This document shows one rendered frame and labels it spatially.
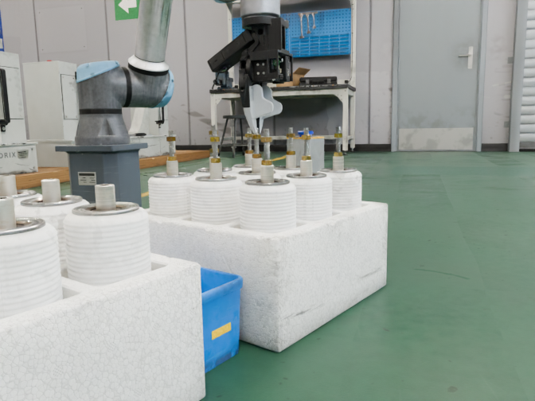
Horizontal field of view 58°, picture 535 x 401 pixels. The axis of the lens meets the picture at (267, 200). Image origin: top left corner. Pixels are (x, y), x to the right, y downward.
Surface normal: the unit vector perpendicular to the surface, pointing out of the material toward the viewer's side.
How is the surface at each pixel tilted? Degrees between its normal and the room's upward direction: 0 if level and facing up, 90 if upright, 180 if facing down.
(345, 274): 90
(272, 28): 90
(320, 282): 90
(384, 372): 0
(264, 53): 90
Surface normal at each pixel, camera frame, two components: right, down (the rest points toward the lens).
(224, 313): 0.80, 0.11
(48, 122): -0.29, 0.15
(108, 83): 0.57, 0.11
